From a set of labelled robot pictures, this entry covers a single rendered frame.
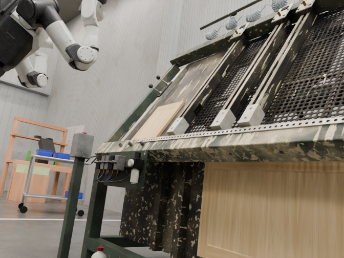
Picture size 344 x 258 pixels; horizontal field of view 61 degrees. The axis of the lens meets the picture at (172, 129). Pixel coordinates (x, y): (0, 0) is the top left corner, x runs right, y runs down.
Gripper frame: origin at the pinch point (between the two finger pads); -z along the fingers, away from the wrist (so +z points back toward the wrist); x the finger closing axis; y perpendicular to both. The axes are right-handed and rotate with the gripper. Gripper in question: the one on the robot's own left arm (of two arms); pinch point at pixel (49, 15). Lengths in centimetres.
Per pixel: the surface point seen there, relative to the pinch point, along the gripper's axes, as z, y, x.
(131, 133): 57, -72, 36
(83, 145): 66, -63, 1
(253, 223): 133, -27, 113
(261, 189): 118, -21, 118
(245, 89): 64, -17, 118
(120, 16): -507, -457, -139
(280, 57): 48, -13, 138
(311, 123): 105, 20, 134
